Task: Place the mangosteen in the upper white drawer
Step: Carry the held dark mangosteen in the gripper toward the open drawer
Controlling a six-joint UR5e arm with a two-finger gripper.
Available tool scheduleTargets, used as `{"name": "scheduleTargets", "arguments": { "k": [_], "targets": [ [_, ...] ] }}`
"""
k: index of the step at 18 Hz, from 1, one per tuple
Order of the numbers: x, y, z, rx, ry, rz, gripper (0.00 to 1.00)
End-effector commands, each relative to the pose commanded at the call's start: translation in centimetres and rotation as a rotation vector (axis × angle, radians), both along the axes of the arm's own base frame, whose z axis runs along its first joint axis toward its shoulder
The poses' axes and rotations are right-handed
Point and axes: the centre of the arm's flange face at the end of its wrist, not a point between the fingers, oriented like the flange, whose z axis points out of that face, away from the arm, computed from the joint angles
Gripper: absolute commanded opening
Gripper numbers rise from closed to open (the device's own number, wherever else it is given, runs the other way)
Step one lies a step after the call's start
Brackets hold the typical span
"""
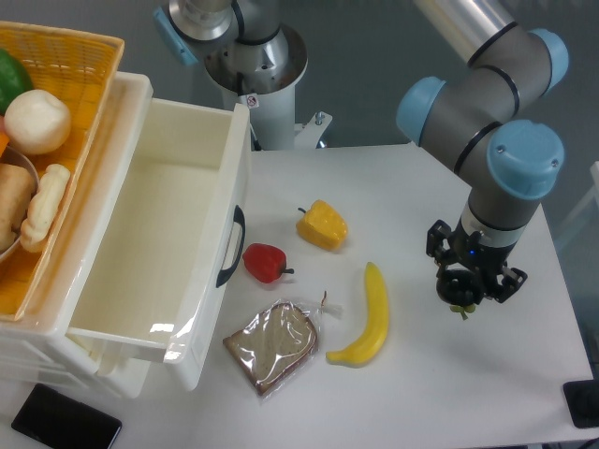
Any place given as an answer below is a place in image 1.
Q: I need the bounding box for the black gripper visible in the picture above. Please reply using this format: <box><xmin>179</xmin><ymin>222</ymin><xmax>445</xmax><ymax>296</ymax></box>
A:
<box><xmin>425</xmin><ymin>220</ymin><xmax>528</xmax><ymax>303</ymax></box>

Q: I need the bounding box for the dark purple mangosteen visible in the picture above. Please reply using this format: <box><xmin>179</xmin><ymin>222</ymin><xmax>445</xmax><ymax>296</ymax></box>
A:
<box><xmin>435</xmin><ymin>268</ymin><xmax>483</xmax><ymax>320</ymax></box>

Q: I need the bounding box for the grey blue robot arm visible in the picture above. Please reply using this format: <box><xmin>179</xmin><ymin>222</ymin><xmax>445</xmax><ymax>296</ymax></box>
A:
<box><xmin>396</xmin><ymin>1</ymin><xmax>569</xmax><ymax>313</ymax></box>

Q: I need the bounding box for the white open upper drawer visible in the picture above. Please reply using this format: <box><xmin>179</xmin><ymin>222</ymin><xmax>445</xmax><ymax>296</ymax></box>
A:
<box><xmin>71</xmin><ymin>99</ymin><xmax>251</xmax><ymax>391</ymax></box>

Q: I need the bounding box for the white plastic drawer cabinet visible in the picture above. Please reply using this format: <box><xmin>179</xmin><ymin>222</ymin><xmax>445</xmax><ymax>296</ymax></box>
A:
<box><xmin>0</xmin><ymin>71</ymin><xmax>155</xmax><ymax>399</ymax></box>

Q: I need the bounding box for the yellow toy banana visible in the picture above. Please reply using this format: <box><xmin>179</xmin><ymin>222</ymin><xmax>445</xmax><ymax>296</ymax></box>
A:
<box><xmin>326</xmin><ymin>262</ymin><xmax>390</xmax><ymax>367</ymax></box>

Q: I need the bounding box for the yellow toy bell pepper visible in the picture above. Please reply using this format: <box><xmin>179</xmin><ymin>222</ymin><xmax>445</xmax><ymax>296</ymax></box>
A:
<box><xmin>296</xmin><ymin>199</ymin><xmax>348</xmax><ymax>251</ymax></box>

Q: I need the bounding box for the black device at edge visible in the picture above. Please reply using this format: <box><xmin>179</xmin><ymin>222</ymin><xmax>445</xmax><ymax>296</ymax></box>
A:
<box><xmin>562</xmin><ymin>380</ymin><xmax>598</xmax><ymax>428</ymax></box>

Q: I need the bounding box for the red toy bell pepper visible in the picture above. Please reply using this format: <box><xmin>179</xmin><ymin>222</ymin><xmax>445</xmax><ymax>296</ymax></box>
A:
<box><xmin>242</xmin><ymin>243</ymin><xmax>295</xmax><ymax>283</ymax></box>

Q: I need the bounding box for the bagged bread slice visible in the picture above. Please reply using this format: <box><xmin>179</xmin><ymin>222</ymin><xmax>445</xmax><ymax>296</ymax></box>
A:
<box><xmin>223</xmin><ymin>294</ymin><xmax>343</xmax><ymax>399</ymax></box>

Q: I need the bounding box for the cream toy pastry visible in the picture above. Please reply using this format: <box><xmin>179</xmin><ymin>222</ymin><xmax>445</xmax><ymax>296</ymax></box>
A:
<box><xmin>20</xmin><ymin>164</ymin><xmax>70</xmax><ymax>253</ymax></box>

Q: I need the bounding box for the orange woven basket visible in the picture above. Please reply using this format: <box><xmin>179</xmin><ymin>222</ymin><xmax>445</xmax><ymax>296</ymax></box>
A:
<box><xmin>1</xmin><ymin>21</ymin><xmax>124</xmax><ymax>322</ymax></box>

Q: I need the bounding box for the black smartphone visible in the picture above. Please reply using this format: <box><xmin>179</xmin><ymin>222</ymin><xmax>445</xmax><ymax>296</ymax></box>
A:
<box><xmin>11</xmin><ymin>384</ymin><xmax>123</xmax><ymax>449</ymax></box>

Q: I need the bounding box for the white round toy bun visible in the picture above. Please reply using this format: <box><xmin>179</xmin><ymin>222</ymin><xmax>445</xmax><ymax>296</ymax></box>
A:
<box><xmin>4</xmin><ymin>89</ymin><xmax>71</xmax><ymax>155</ymax></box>

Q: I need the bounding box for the beige toy bread roll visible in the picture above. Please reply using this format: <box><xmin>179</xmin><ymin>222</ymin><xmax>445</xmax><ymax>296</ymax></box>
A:
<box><xmin>1</xmin><ymin>163</ymin><xmax>36</xmax><ymax>252</ymax></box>

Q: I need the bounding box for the metal bowl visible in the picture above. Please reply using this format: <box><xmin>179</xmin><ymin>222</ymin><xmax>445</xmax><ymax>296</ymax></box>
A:
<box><xmin>1</xmin><ymin>147</ymin><xmax>38</xmax><ymax>263</ymax></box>

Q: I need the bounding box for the orange toy piece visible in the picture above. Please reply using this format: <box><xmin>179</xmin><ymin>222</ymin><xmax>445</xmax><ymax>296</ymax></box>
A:
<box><xmin>0</xmin><ymin>132</ymin><xmax>9</xmax><ymax>155</ymax></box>

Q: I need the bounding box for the green toy pepper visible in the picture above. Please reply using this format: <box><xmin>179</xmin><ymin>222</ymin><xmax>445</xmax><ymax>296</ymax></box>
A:
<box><xmin>0</xmin><ymin>49</ymin><xmax>34</xmax><ymax>116</ymax></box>

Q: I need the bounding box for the black drawer handle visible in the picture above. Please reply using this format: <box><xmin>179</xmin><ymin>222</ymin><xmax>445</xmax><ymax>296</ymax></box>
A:
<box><xmin>215</xmin><ymin>205</ymin><xmax>246</xmax><ymax>288</ymax></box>

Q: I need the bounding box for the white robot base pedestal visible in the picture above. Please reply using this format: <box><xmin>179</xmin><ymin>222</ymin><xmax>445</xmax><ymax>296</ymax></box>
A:
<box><xmin>153</xmin><ymin>0</ymin><xmax>334</xmax><ymax>152</ymax></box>

